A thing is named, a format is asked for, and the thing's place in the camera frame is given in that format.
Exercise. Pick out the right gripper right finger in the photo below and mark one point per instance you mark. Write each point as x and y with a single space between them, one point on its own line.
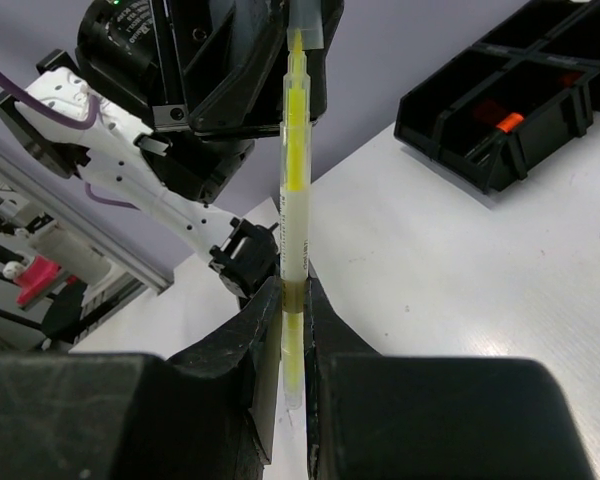
371 416

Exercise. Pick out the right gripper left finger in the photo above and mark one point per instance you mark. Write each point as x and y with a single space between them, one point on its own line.
208 412

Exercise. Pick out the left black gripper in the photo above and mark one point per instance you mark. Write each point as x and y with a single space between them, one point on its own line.
221 66

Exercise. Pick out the clear pen cap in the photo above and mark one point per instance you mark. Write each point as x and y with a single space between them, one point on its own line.
305 25

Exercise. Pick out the yellow pen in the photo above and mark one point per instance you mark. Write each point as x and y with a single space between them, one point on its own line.
295 132

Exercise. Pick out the orange highlighter marker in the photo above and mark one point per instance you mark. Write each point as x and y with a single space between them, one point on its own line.
482 148

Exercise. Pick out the orange highlighter cap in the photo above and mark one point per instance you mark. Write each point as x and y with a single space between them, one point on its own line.
508 124

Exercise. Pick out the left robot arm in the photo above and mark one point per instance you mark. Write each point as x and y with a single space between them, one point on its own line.
87 115

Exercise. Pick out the white cylinder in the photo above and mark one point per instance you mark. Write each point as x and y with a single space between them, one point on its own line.
71 252

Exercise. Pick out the red fixture block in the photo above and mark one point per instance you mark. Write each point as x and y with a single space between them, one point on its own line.
34 276

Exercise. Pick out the black four-compartment organizer tray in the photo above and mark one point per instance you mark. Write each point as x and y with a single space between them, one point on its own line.
542 62

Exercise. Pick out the aluminium frame post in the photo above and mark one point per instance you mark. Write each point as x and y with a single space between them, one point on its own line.
74 215

